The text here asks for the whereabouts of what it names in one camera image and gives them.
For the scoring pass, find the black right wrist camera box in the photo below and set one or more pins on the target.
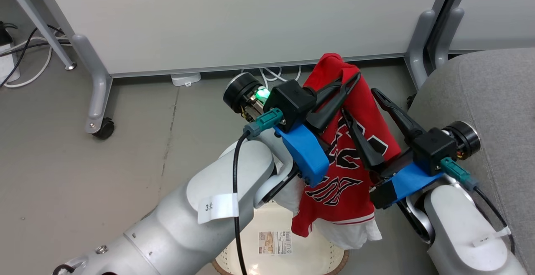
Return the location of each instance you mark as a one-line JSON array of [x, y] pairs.
[[432, 149]]

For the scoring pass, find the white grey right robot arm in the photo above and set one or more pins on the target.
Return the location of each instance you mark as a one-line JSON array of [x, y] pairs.
[[459, 225]]

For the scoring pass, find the beige plastic laundry basket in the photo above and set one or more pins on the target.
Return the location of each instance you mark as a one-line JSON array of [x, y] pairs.
[[309, 262]]

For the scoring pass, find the white power strip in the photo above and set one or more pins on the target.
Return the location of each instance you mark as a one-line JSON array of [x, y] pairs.
[[7, 64]]

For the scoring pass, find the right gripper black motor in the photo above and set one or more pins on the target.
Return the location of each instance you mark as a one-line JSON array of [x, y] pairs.
[[466, 139]]

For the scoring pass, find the small black caster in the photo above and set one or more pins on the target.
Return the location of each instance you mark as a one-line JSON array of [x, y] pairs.
[[411, 99]]

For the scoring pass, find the red basketball jersey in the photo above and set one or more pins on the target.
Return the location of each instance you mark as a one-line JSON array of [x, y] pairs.
[[347, 191]]

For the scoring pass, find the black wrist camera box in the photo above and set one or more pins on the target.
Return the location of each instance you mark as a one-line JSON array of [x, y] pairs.
[[432, 149], [290, 101]]

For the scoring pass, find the large white partition panel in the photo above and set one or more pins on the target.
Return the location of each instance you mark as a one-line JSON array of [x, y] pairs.
[[230, 16]]

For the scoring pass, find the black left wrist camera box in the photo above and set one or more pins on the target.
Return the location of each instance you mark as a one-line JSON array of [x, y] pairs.
[[290, 101]]

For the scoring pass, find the teal camera connector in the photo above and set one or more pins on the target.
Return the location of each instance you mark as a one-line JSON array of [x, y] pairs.
[[457, 174], [265, 121]]

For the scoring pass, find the grey partition leg with caster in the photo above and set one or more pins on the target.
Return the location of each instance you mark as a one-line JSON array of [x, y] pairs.
[[98, 95]]

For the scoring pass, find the grey metal table leg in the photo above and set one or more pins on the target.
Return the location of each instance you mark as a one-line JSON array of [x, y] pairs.
[[42, 24]]

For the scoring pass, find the paper barcode label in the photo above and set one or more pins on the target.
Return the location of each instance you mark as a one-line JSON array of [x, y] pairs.
[[275, 243]]

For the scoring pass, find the teal left camera connector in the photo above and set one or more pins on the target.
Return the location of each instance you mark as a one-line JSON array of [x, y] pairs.
[[265, 121]]

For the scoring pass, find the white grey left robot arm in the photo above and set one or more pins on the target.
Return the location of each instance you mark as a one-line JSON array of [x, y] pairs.
[[175, 225]]

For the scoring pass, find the teal right camera connector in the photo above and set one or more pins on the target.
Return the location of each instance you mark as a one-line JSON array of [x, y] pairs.
[[457, 174]]

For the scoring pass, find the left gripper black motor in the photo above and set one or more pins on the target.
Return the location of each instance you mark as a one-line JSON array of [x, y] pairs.
[[241, 93]]

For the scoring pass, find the narrow white partition panel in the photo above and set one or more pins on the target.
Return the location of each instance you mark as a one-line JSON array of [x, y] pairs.
[[497, 11]]

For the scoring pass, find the white power adapter box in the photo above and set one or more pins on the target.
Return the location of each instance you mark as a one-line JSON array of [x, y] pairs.
[[186, 79]]

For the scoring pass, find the grey fabric sofa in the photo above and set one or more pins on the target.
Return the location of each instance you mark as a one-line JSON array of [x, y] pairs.
[[497, 99]]

